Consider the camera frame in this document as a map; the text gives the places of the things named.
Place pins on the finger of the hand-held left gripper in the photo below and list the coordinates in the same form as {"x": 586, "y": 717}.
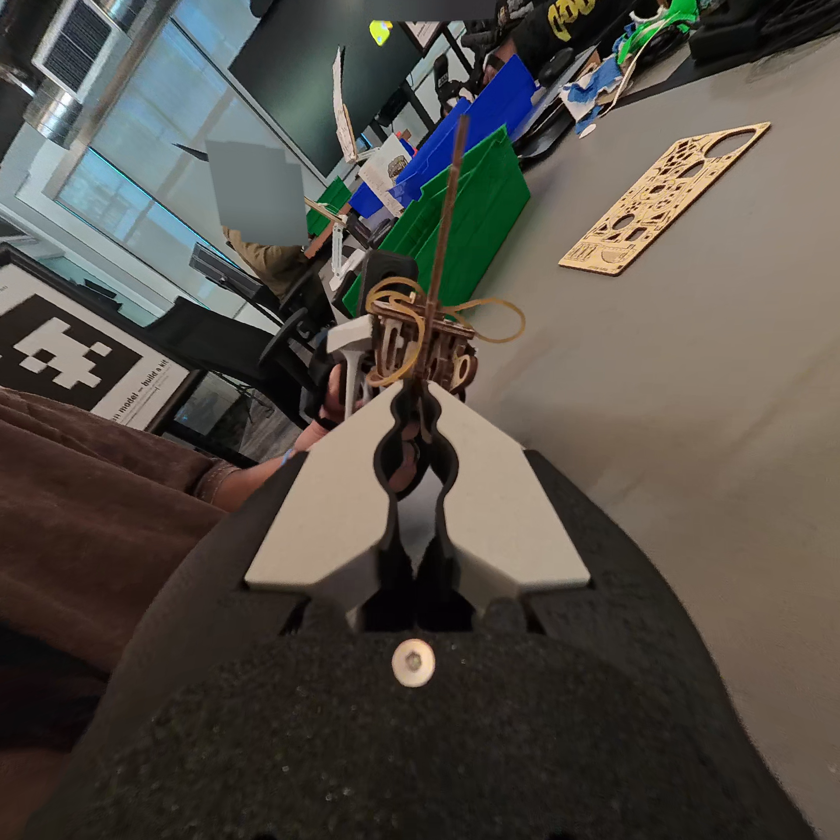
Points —
{"x": 351, "y": 336}

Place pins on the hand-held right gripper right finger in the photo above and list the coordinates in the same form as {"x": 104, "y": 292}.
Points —
{"x": 505, "y": 525}

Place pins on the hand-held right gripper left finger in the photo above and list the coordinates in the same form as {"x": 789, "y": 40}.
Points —
{"x": 328, "y": 525}

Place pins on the tan rubber band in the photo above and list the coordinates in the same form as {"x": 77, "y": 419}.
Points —
{"x": 377, "y": 295}
{"x": 518, "y": 321}

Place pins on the long notched wooden strip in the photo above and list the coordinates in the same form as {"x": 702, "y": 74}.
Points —
{"x": 447, "y": 216}

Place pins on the wooden model assembly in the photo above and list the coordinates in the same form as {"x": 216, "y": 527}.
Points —
{"x": 446, "y": 358}

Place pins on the person's left forearm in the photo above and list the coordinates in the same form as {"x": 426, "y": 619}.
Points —
{"x": 246, "y": 482}

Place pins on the small white robot arm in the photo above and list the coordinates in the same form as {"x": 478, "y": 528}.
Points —
{"x": 340, "y": 259}

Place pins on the laser-cut wooden parts sheet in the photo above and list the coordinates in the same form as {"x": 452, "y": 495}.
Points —
{"x": 663, "y": 197}

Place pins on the person's left hand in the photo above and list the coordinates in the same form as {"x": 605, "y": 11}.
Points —
{"x": 338, "y": 394}

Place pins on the thin wooden stick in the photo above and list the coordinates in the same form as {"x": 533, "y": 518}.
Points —
{"x": 325, "y": 210}

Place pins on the small green plastic bin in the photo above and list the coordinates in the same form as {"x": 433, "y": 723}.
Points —
{"x": 334, "y": 197}

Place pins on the large green plastic bin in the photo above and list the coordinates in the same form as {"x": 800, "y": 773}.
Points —
{"x": 472, "y": 216}

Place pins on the instruction booklet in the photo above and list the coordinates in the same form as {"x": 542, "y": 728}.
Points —
{"x": 384, "y": 170}

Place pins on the black office chair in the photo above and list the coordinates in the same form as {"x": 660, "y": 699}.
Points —
{"x": 236, "y": 348}

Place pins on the grey desk monitor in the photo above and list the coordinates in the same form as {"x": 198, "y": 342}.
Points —
{"x": 223, "y": 272}

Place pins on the paper sheet on wooden board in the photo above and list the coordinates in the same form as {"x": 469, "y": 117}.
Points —
{"x": 344, "y": 111}

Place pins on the blue plastic bin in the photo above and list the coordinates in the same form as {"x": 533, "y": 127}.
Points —
{"x": 479, "y": 118}

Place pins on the black computer mouse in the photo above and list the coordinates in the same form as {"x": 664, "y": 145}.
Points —
{"x": 558, "y": 65}

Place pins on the blue tape scraps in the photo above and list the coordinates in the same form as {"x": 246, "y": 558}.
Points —
{"x": 594, "y": 88}

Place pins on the black white tag poster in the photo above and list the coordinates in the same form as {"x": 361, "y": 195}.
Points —
{"x": 65, "y": 354}

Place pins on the black bag yellow print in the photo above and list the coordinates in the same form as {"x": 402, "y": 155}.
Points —
{"x": 564, "y": 26}

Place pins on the white vent grille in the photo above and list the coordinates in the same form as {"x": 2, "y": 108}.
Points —
{"x": 79, "y": 36}

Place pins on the black equipment pile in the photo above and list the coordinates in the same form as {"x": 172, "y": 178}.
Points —
{"x": 768, "y": 26}

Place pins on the large dark wall screen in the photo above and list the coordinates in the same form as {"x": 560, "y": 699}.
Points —
{"x": 328, "y": 72}

